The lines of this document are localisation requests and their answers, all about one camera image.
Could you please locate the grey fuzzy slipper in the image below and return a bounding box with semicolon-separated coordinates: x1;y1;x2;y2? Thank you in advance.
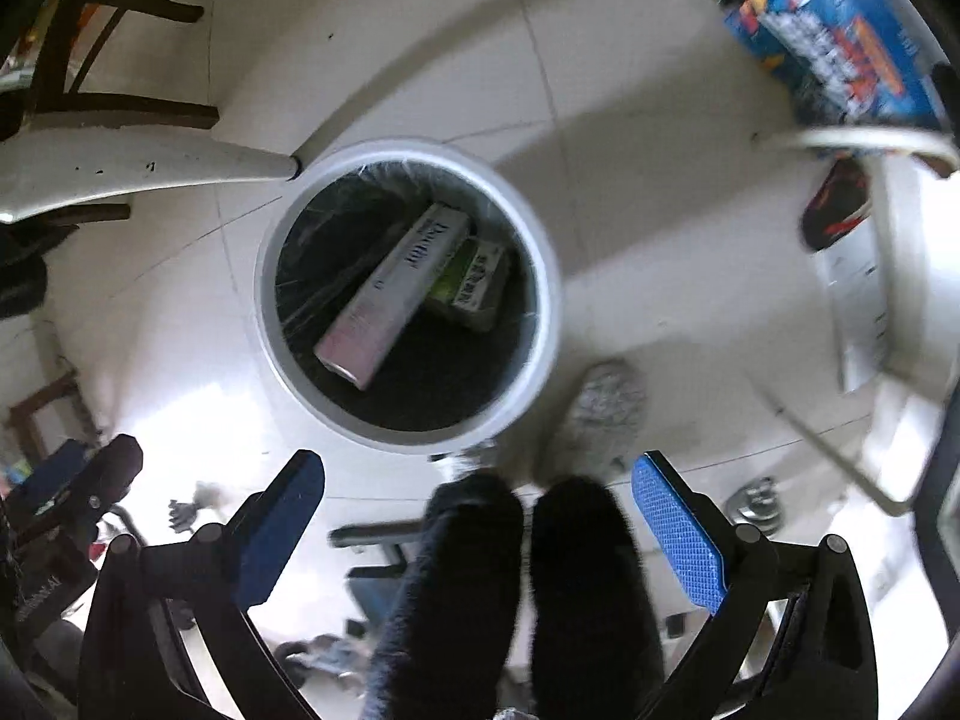
532;358;646;489

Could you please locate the green small box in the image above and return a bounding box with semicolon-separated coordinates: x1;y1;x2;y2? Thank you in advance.
425;238;511;332

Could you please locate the long white pink box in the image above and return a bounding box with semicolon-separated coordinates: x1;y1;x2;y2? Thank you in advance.
314;203;470;390

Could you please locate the blue printed carton box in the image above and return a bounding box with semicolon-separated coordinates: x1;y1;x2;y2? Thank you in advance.
726;0;942;130

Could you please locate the white round trash bin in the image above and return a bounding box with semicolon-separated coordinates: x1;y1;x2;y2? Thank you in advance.
254;138;562;455

